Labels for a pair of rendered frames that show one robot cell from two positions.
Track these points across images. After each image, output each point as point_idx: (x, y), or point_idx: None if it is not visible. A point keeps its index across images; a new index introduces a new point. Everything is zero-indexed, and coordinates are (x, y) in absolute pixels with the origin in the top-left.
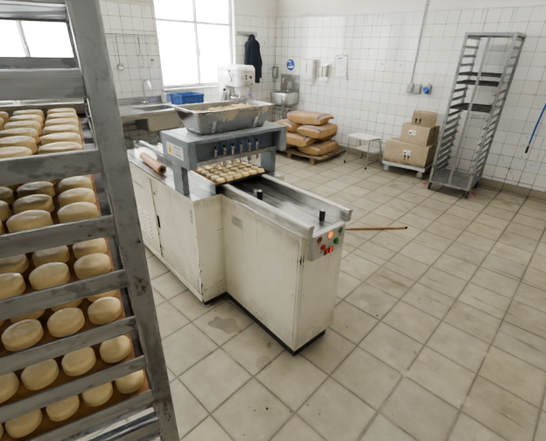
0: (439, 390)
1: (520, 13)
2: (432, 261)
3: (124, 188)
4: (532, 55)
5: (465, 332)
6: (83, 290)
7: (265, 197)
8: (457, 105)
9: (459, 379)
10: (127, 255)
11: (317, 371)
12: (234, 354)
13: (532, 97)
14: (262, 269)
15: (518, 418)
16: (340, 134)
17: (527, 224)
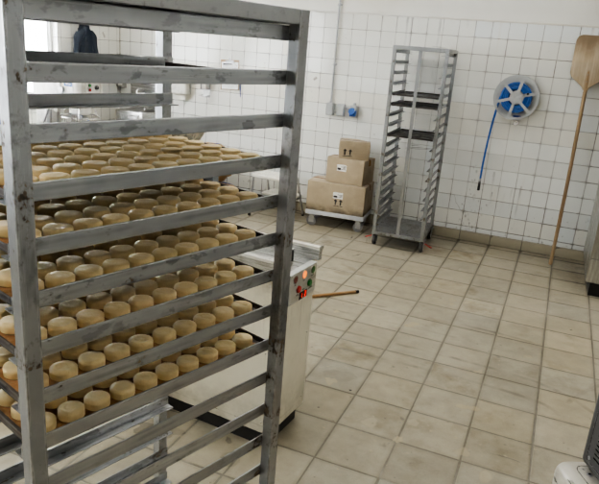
0: (436, 447)
1: (447, 26)
2: (398, 326)
3: (295, 176)
4: (467, 74)
5: (449, 392)
6: (257, 243)
7: None
8: (394, 132)
9: (453, 434)
10: (288, 217)
11: (299, 455)
12: (186, 458)
13: (474, 123)
14: None
15: (514, 456)
16: (236, 174)
17: (492, 276)
